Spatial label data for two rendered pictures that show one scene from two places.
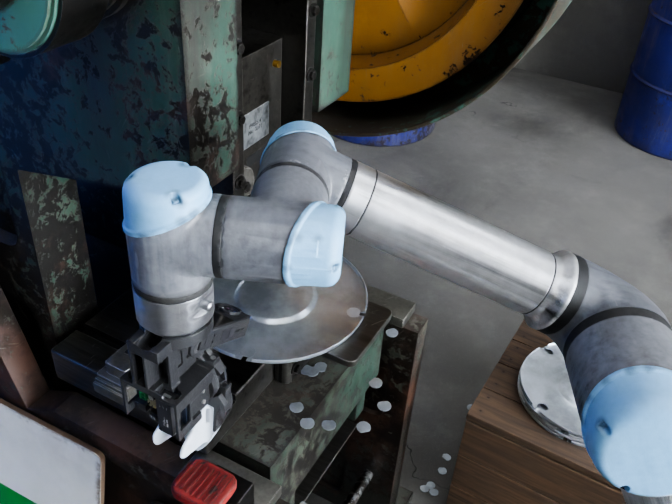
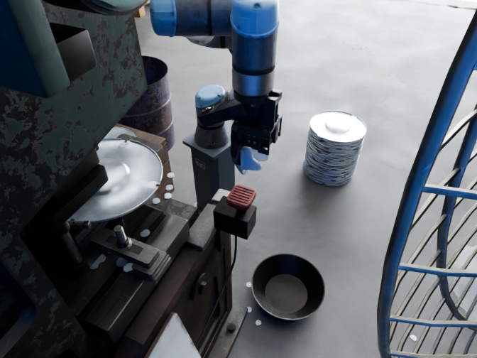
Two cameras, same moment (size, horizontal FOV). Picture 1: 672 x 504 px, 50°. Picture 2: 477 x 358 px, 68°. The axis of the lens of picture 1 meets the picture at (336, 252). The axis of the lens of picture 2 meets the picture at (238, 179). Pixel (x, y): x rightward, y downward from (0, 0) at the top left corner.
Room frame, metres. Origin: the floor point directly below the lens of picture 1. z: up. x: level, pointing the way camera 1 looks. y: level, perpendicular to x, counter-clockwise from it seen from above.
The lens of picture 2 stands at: (0.58, 0.73, 1.36)
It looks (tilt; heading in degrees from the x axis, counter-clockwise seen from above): 43 degrees down; 268
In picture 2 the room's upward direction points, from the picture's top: straight up
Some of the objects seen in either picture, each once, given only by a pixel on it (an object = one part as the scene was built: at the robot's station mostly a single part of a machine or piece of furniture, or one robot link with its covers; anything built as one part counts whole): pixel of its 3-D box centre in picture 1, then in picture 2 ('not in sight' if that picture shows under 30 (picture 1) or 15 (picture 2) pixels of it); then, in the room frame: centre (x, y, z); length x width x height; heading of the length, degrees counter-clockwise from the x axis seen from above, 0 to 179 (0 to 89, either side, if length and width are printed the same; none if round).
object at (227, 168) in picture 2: not in sight; (214, 176); (0.65, -0.51, 0.23); 0.19 x 0.19 x 0.45; 48
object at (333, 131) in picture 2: not in sight; (337, 126); (0.00, -0.79, 0.31); 0.29 x 0.29 x 0.01
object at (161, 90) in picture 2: not in sight; (138, 109); (1.11, -1.10, 0.24); 0.42 x 0.42 x 0.48
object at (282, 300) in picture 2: not in sight; (287, 288); (0.35, -0.02, 0.04); 0.30 x 0.30 x 0.07
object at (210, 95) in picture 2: not in sight; (211, 104); (0.64, -0.51, 0.62); 0.13 x 0.12 x 0.14; 179
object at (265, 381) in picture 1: (214, 318); (77, 242); (0.95, 0.20, 0.68); 0.45 x 0.30 x 0.06; 154
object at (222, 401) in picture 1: (210, 398); not in sight; (0.54, 0.12, 0.92); 0.05 x 0.02 x 0.09; 64
